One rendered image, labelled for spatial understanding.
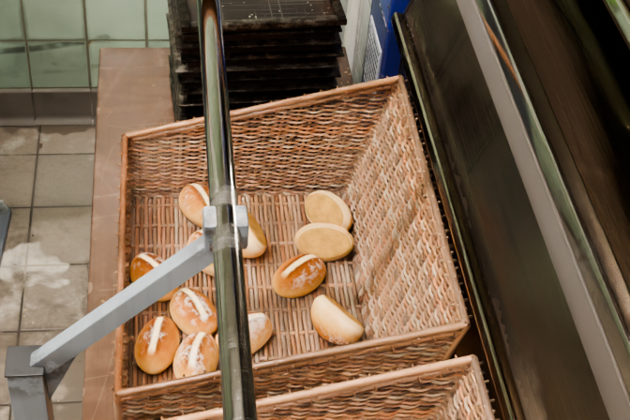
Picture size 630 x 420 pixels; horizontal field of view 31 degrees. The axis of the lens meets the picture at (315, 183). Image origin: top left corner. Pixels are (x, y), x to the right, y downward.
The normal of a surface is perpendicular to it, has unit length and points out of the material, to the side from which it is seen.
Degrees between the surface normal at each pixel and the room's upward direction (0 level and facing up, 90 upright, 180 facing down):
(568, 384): 70
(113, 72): 0
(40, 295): 0
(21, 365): 0
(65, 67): 90
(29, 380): 90
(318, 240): 54
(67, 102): 90
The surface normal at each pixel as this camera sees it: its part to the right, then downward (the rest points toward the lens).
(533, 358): -0.91, -0.23
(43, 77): 0.11, 0.68
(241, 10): 0.07, -0.74
